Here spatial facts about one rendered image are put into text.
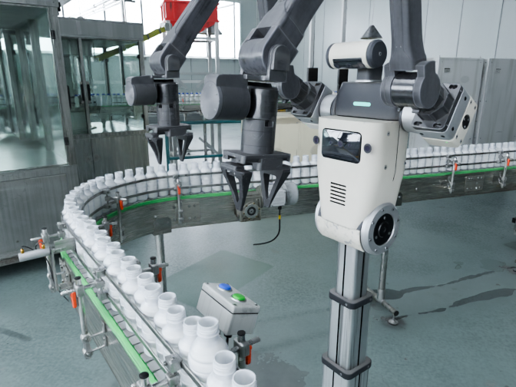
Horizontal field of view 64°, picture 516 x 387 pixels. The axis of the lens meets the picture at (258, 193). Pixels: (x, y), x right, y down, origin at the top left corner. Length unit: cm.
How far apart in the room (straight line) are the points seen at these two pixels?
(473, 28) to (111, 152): 1089
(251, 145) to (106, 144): 522
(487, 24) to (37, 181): 1223
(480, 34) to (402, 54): 1284
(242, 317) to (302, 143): 404
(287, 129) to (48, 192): 257
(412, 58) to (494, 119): 642
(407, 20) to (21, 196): 331
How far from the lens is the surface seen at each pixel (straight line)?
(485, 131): 726
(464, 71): 681
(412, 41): 95
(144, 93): 104
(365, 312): 141
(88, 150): 580
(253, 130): 67
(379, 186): 116
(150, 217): 220
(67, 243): 152
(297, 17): 71
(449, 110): 107
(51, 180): 379
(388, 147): 115
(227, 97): 62
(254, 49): 67
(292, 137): 483
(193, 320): 84
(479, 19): 1385
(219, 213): 230
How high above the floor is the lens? 161
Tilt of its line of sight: 16 degrees down
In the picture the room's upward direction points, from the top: straight up
